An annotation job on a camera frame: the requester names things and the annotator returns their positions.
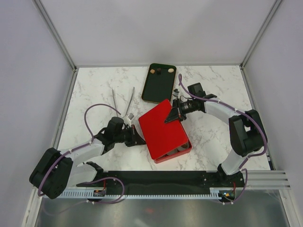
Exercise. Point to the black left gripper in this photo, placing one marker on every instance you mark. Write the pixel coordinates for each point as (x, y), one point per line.
(135, 139)

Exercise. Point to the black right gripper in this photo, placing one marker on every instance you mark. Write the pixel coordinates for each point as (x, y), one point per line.
(173, 114)

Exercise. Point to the red box lid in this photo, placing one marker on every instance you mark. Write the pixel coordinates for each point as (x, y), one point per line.
(161, 137)

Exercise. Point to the metal tongs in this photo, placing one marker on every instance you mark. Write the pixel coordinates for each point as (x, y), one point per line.
(129, 103)

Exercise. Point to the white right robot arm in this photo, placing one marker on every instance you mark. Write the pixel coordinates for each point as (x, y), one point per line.
(247, 134)

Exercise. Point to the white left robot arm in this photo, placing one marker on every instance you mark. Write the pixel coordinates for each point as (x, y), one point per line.
(57, 170)

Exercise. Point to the red chocolate box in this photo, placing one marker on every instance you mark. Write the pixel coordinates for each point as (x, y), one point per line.
(165, 158)

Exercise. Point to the dark green tray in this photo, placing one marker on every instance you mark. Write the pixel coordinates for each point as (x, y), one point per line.
(159, 86)

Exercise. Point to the white paper cup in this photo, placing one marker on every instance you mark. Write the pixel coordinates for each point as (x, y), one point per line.
(182, 148)
(171, 153)

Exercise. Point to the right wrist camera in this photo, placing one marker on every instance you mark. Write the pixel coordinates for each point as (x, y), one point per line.
(175, 93)

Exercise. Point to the white slotted cable duct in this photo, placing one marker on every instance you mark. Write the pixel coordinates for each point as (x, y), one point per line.
(88, 193)

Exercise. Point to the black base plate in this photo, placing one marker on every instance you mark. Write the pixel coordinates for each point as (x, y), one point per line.
(173, 182)

